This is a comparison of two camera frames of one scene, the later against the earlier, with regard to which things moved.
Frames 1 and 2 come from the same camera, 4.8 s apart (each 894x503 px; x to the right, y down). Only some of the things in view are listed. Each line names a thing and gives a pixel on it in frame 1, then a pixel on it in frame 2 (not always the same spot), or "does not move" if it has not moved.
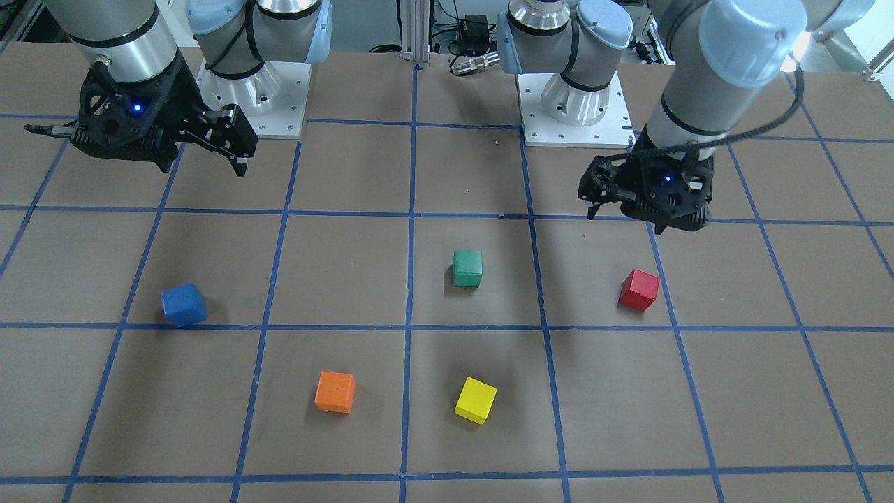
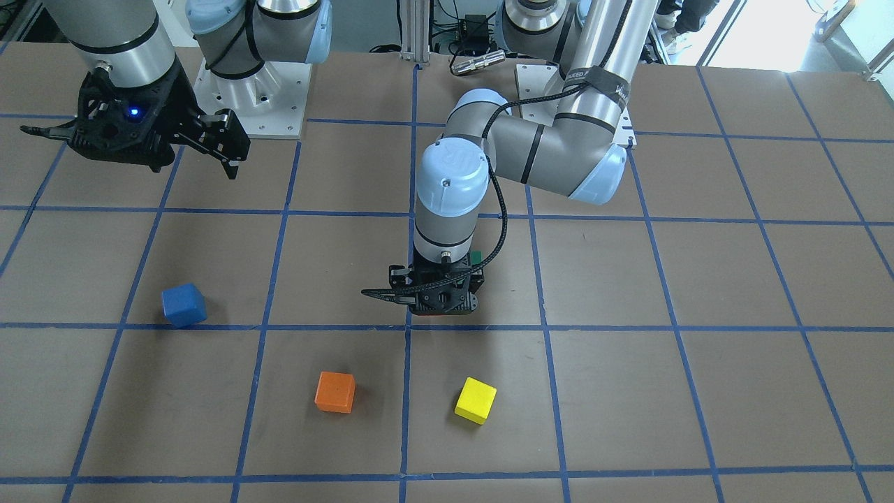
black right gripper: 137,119 does not move
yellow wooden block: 475,400 does not move
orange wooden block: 335,392 does not move
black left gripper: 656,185 to 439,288
